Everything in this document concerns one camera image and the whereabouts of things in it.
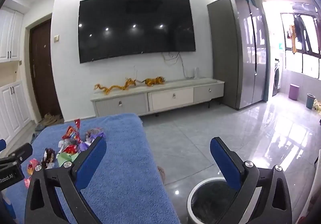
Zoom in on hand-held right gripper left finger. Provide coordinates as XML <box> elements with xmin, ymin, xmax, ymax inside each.
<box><xmin>24</xmin><ymin>136</ymin><xmax>108</xmax><ymax>224</ymax></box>

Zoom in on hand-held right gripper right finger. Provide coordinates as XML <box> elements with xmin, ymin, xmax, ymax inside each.
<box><xmin>210</xmin><ymin>137</ymin><xmax>293</xmax><ymax>224</ymax></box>

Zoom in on pink orange wrapper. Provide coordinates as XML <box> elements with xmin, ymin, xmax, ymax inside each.
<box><xmin>26</xmin><ymin>159</ymin><xmax>41</xmax><ymax>175</ymax></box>

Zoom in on small red wrapper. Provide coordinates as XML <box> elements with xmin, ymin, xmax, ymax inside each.
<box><xmin>63</xmin><ymin>144</ymin><xmax>80</xmax><ymax>154</ymax></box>

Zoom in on green wrapper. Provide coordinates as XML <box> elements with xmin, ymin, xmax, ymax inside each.
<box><xmin>57</xmin><ymin>152</ymin><xmax>78</xmax><ymax>167</ymax></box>

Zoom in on dark brown wrapper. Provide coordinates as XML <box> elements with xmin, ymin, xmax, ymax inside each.
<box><xmin>41</xmin><ymin>148</ymin><xmax>56</xmax><ymax>168</ymax></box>

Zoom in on purple wrapper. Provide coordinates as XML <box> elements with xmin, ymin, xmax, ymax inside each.
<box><xmin>86</xmin><ymin>131</ymin><xmax>107</xmax><ymax>139</ymax></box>

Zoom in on red snack packet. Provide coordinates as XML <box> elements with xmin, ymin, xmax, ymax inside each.
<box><xmin>62</xmin><ymin>119</ymin><xmax>82</xmax><ymax>140</ymax></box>

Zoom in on white trash can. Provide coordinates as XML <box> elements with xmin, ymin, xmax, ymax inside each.
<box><xmin>187</xmin><ymin>177</ymin><xmax>242</xmax><ymax>224</ymax></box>

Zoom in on person's left hand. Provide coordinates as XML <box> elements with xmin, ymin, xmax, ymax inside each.
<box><xmin>0</xmin><ymin>193</ymin><xmax>12</xmax><ymax>224</ymax></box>

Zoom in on white base cabinet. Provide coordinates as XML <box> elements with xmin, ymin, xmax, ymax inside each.
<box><xmin>0</xmin><ymin>81</ymin><xmax>32</xmax><ymax>144</ymax></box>

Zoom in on blue terry towel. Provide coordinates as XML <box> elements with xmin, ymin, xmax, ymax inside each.
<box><xmin>0</xmin><ymin>113</ymin><xmax>181</xmax><ymax>224</ymax></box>

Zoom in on brown slippers by door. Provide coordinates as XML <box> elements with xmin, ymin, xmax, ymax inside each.
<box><xmin>41</xmin><ymin>113</ymin><xmax>64</xmax><ymax>125</ymax></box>

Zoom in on brown slipper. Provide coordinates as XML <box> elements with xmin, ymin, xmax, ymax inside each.
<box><xmin>157</xmin><ymin>166</ymin><xmax>166</xmax><ymax>184</ymax></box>

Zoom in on golden dragon ornament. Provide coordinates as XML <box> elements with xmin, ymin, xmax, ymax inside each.
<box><xmin>94</xmin><ymin>78</ymin><xmax>137</xmax><ymax>94</ymax></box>

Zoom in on dark brown door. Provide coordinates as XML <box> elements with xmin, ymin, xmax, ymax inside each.
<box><xmin>29</xmin><ymin>19</ymin><xmax>63</xmax><ymax>124</ymax></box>

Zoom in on white television cabinet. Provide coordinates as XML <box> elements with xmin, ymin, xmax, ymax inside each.
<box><xmin>90</xmin><ymin>78</ymin><xmax>225</xmax><ymax>117</ymax></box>

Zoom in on washing machine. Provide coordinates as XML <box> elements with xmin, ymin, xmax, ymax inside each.
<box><xmin>272</xmin><ymin>58</ymin><xmax>284</xmax><ymax>96</ymax></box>

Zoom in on orange tiger ornament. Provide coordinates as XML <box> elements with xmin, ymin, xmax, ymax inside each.
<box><xmin>142</xmin><ymin>77</ymin><xmax>166</xmax><ymax>87</ymax></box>

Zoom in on blue bin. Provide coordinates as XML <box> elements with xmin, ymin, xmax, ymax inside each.
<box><xmin>306</xmin><ymin>93</ymin><xmax>317</xmax><ymax>109</ymax></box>

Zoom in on grey refrigerator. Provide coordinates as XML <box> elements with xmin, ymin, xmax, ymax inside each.
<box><xmin>207</xmin><ymin>0</ymin><xmax>268</xmax><ymax>111</ymax></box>

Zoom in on yellow hanging garment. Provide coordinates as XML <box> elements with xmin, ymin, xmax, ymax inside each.
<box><xmin>286</xmin><ymin>24</ymin><xmax>297</xmax><ymax>54</ymax></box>

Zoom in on dark hanging clothes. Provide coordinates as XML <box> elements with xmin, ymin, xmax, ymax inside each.
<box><xmin>293</xmin><ymin>14</ymin><xmax>312</xmax><ymax>54</ymax></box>

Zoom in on white wall cabinet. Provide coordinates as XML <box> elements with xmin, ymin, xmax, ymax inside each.
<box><xmin>0</xmin><ymin>7</ymin><xmax>24</xmax><ymax>62</ymax></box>

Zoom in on television cables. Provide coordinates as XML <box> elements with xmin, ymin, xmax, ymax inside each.
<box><xmin>160</xmin><ymin>51</ymin><xmax>195</xmax><ymax>79</ymax></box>

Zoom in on balcony window frame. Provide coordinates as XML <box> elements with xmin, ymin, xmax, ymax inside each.
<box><xmin>279</xmin><ymin>12</ymin><xmax>321</xmax><ymax>79</ymax></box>

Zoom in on black wall television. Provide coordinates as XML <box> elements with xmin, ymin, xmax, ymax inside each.
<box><xmin>78</xmin><ymin>0</ymin><xmax>196</xmax><ymax>64</ymax></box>

